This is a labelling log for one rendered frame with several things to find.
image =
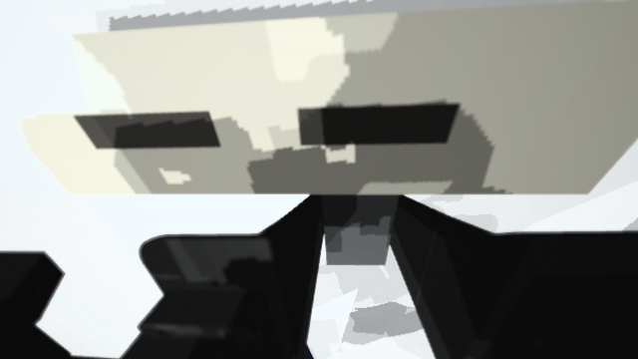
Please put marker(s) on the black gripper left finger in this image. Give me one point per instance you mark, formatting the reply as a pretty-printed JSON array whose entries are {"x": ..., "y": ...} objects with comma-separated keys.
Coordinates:
[{"x": 281, "y": 261}]

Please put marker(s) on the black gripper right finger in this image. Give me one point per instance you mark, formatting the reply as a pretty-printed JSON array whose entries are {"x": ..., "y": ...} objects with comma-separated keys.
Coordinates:
[{"x": 465, "y": 280}]

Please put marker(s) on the black two-prong charger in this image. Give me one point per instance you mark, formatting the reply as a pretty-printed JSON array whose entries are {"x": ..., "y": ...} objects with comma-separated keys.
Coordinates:
[{"x": 358, "y": 227}]

